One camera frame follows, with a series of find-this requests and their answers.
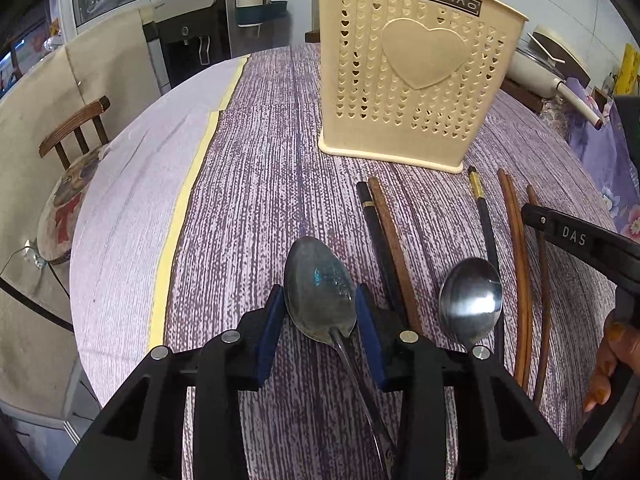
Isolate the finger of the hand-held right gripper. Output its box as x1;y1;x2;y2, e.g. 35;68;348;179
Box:
521;203;640;253
544;210;640;288

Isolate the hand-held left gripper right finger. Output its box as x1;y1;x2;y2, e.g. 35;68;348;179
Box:
355;284;583;480

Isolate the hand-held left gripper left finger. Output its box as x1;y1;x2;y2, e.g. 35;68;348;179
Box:
60;285;285;480

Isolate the thin brown chopstick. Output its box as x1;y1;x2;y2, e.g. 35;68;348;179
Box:
497;169;529;387
505;172;534;391
526;184;553;407

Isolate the black chopstick with gold band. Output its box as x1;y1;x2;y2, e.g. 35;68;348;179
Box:
467;166;507;368
356;181;411;333

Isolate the tarnished metal spoon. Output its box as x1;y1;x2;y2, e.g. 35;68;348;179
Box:
283;236;398;480

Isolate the wide brown wooden chopstick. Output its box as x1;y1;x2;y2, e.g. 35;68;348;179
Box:
368;176;425;336

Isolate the shiny spoon with dark handle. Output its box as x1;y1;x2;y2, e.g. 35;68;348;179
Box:
439;257;503;356

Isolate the cream perforated utensil holder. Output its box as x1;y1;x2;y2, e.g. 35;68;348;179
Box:
311;0;530;175

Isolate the person's right hand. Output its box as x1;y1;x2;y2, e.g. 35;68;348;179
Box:
582;311;631;414

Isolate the purple floral cloth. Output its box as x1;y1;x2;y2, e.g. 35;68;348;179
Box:
540;77;640;246

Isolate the yellow tape strip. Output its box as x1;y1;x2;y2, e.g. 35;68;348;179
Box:
149;55;249;348

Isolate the yellow packet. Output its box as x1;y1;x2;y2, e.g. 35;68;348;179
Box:
612;44;640;98

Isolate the wooden chair with printed cushion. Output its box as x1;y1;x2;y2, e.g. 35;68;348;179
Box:
37;96;113;266

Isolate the beige cloth cover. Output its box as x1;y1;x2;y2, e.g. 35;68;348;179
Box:
0;7;162;411

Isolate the teal plastic rack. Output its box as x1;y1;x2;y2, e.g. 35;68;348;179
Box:
236;0;289;28

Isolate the white and black water dispenser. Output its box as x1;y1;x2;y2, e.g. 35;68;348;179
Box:
142;0;236;93

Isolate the cream pan with handle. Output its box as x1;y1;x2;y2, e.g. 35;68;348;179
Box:
505;25;603;128

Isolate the black cable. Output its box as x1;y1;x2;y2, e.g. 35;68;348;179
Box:
0;280;76;333

